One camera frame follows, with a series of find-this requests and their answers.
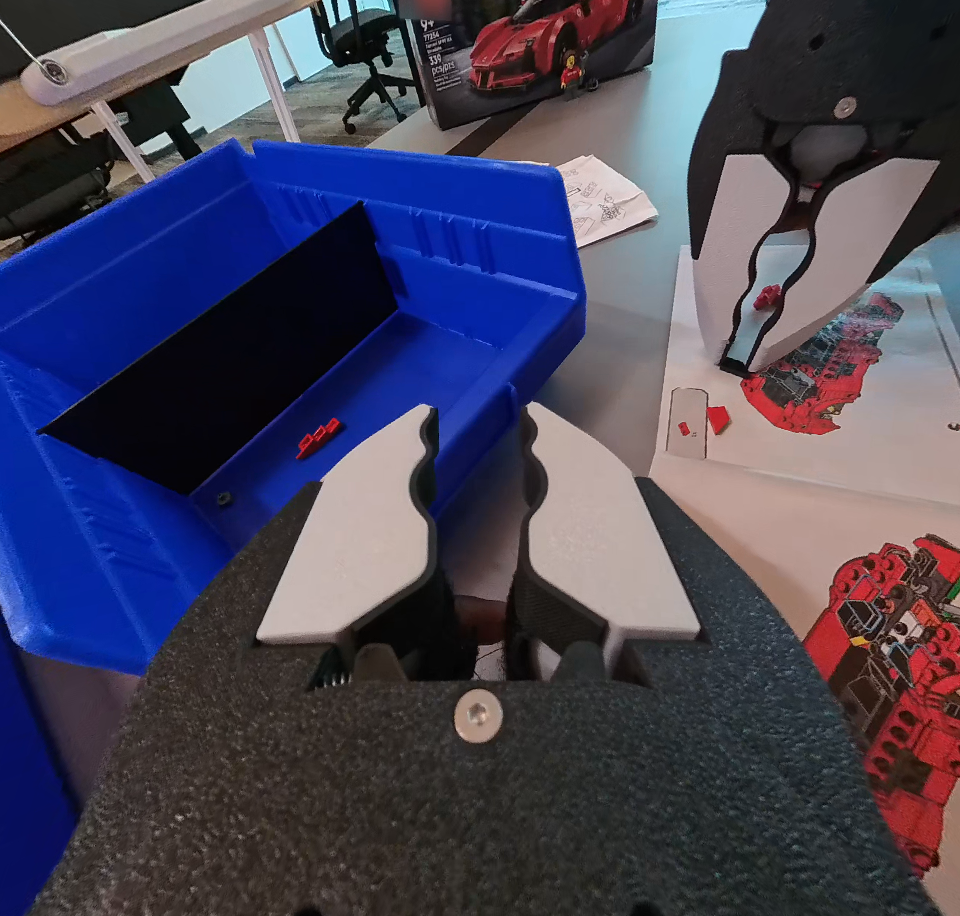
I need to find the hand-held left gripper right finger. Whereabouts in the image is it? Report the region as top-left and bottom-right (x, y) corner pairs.
(517, 402), (702, 677)

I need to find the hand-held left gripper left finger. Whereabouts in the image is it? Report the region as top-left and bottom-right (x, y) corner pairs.
(256, 404), (440, 651)

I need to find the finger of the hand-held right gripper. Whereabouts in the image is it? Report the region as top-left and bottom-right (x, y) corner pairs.
(693, 153), (796, 356)
(718, 156), (940, 375)

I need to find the large blue plastic bin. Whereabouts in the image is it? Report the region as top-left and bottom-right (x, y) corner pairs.
(0, 136), (588, 677)

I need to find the red clip brick piece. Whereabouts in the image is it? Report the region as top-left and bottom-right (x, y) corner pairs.
(294, 421), (344, 460)

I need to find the crumpled white paper bag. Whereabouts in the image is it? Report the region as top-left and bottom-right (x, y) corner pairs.
(555, 155), (660, 250)

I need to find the toy car instruction booklet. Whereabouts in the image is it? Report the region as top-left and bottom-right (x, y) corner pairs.
(648, 245), (960, 880)

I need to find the black bin divider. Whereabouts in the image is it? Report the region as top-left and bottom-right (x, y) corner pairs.
(37, 200), (410, 496)

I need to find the toy car set box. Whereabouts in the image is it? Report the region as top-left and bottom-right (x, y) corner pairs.
(405, 0), (663, 131)

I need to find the black office chair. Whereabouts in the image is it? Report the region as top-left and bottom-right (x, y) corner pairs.
(309, 0), (423, 135)

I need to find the dark chair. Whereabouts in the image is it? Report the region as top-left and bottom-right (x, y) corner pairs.
(0, 125), (125, 242)

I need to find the wooden desk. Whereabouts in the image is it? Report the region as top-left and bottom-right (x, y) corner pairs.
(0, 0), (335, 182)

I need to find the white bar device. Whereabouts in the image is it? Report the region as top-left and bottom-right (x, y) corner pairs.
(21, 0), (303, 107)

